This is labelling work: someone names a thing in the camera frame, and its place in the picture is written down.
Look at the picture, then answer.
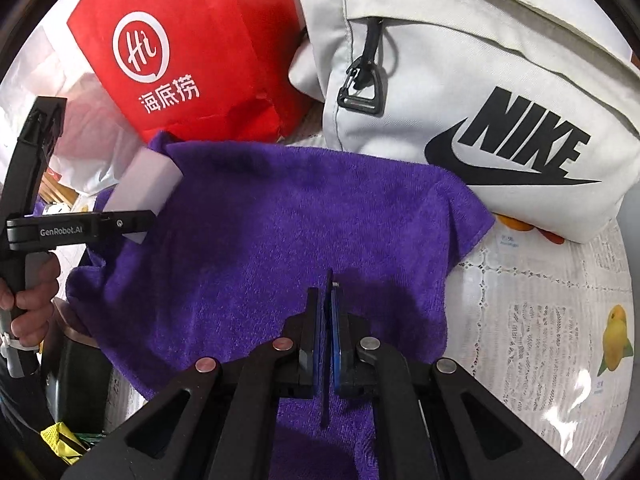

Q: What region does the white sponge block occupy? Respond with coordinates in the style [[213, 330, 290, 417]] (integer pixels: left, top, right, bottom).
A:
[[103, 148, 182, 216]]

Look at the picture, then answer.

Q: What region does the yellow black sock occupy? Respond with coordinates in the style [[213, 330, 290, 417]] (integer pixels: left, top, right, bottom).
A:
[[39, 422, 106, 465]]

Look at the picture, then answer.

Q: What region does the person's left hand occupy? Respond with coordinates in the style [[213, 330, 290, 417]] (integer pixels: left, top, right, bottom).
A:
[[1, 252, 61, 347]]

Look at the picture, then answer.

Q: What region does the purple towel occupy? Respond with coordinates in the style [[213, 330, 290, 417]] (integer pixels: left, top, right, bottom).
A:
[[65, 130, 497, 480]]

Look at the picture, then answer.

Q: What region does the dark green tea tin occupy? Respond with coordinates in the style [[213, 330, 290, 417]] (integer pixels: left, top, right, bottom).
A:
[[41, 298, 113, 434]]

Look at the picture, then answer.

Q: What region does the white Miniso plastic bag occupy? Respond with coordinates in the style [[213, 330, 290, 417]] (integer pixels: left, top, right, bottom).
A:
[[1, 0, 142, 196]]

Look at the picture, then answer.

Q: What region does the fruit print tablecloth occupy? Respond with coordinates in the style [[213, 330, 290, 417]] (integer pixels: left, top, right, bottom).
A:
[[284, 104, 637, 480]]

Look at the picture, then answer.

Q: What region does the red Haidilao paper bag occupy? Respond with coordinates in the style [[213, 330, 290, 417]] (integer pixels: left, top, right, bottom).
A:
[[67, 0, 311, 142]]

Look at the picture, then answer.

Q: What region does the grey Nike pouch bag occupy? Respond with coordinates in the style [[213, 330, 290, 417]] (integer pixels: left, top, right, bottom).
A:
[[290, 0, 639, 243]]

